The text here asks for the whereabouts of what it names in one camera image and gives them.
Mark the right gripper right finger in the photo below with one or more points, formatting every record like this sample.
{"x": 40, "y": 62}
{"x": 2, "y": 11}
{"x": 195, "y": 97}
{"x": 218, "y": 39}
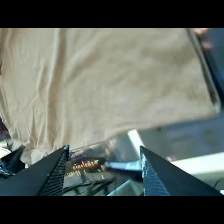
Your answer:
{"x": 163, "y": 178}

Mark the beige T-shirt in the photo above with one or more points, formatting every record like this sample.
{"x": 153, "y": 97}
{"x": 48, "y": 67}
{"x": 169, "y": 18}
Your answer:
{"x": 100, "y": 83}

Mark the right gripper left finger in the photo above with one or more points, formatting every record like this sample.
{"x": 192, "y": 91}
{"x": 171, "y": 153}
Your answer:
{"x": 43, "y": 176}

